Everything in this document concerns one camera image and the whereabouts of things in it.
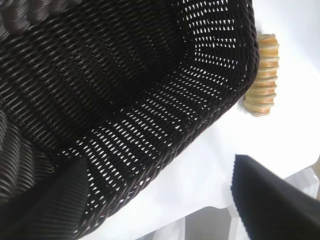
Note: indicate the dark brown wicker basket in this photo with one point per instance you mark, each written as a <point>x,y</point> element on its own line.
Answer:
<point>105,80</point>

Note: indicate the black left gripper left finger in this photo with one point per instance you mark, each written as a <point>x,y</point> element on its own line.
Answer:
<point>50,212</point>

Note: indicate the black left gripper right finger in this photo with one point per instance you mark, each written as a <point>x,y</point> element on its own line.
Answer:
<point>280,205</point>

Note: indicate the long twisted bread roll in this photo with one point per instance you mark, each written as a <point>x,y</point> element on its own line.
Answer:
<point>265,75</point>

